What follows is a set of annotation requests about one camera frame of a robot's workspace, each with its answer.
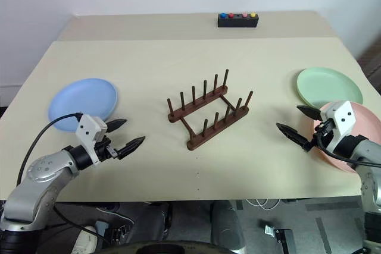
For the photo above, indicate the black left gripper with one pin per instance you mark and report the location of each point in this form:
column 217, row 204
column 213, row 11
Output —
column 105, row 150

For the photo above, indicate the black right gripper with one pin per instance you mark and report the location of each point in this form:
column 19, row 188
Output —
column 324, row 133

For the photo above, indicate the green plate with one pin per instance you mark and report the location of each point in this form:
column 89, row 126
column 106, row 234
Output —
column 326, row 86

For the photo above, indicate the blue plate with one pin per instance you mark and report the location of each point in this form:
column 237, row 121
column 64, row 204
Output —
column 81, row 99

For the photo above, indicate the red plate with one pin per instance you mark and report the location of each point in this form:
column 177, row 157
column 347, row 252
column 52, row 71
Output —
column 364, row 123

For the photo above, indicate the dark wooden dish rack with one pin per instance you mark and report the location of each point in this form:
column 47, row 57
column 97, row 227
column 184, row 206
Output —
column 208, row 118

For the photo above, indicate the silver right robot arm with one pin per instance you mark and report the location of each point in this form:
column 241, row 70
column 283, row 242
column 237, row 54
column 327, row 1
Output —
column 369, row 153

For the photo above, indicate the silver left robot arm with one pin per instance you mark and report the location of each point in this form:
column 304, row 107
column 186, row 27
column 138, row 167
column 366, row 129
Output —
column 41, row 173

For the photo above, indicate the dark rounded shape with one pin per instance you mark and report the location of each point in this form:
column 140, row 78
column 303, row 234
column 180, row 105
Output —
column 227, row 224
column 149, row 221

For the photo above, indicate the white power strip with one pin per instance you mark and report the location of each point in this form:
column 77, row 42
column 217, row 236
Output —
column 84, row 239

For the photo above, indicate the black button box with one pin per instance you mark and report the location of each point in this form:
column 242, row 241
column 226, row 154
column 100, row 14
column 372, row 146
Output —
column 238, row 22

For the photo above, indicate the dark curved rim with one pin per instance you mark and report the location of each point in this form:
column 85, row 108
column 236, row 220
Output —
column 178, row 246

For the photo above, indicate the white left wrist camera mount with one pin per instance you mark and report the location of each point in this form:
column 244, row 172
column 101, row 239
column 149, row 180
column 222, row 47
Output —
column 87, row 129

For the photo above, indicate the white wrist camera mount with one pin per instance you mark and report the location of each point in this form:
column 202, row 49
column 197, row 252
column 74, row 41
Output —
column 342, row 120
column 87, row 129

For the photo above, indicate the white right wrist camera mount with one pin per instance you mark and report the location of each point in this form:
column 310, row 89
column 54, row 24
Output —
column 342, row 120

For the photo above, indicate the black metal floor bracket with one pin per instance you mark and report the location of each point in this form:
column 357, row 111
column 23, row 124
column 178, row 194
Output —
column 282, row 236

